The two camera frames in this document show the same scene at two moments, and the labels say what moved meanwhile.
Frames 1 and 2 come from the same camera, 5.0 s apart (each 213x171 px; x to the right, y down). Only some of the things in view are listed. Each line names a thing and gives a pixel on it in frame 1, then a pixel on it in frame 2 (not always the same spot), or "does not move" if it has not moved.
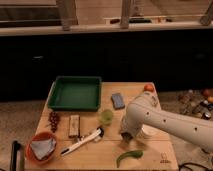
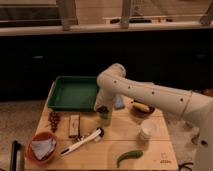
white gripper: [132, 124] → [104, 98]
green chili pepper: [134, 153] does not move
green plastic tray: [75, 93] does not move
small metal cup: [127, 136] → [103, 109]
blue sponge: [117, 101] does not move
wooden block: [74, 126] does not move
